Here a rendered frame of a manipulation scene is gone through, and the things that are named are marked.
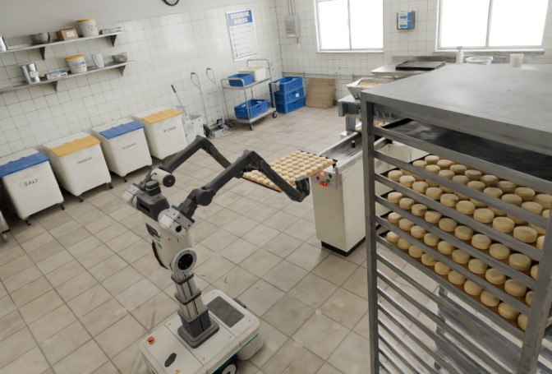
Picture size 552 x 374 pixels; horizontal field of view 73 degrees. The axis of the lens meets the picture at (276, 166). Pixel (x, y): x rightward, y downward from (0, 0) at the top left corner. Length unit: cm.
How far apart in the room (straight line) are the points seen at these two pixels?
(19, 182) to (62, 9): 233
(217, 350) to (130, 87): 464
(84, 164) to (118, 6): 237
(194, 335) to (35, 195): 337
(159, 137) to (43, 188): 167
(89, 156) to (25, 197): 87
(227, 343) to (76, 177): 356
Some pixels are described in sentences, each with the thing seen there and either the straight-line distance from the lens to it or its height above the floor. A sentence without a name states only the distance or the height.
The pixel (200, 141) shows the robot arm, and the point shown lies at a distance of 239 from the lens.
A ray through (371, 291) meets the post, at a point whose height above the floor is 97.
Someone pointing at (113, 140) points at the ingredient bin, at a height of 66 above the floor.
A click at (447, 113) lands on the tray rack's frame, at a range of 106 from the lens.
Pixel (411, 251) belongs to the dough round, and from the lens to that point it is 146.
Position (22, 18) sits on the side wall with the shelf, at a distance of 588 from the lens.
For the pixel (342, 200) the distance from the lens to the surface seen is 303.
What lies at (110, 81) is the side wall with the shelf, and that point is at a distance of 618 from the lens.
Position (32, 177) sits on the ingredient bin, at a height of 56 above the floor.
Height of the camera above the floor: 214
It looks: 24 degrees down
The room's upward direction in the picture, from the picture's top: 8 degrees counter-clockwise
